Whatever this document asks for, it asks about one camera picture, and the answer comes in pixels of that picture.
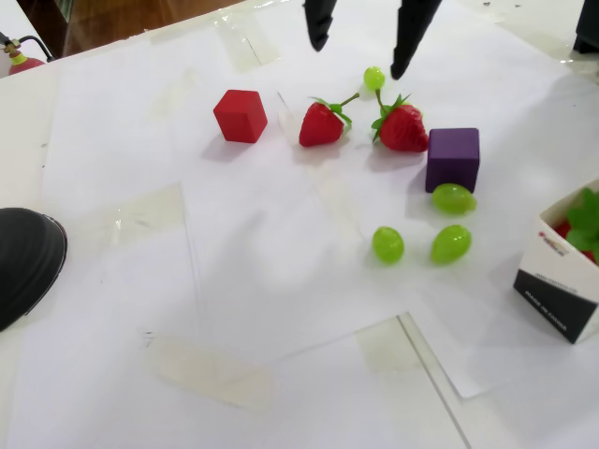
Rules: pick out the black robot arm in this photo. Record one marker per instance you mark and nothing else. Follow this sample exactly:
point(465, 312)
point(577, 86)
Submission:
point(588, 23)

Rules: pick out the white and black cardboard box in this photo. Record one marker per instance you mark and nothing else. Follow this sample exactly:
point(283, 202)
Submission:
point(547, 280)

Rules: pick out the purple wooden cube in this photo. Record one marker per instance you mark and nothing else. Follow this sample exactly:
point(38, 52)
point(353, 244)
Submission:
point(451, 161)

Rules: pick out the red plastic strawberry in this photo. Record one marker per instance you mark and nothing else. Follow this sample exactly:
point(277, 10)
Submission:
point(402, 131)
point(582, 224)
point(320, 124)

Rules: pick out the red wooden cube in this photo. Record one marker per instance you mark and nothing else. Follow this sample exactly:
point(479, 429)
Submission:
point(240, 117)

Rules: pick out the red fire extinguisher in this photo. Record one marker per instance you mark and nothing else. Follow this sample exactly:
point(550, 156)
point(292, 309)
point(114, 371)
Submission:
point(25, 65)

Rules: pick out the black round object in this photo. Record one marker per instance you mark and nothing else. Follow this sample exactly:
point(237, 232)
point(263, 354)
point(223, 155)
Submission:
point(23, 266)

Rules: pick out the beige masking tape strip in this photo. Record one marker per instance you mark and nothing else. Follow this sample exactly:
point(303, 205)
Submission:
point(210, 374)
point(248, 44)
point(140, 215)
point(388, 343)

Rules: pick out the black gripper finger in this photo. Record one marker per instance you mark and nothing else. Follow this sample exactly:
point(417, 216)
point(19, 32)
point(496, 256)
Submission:
point(320, 21)
point(412, 33)

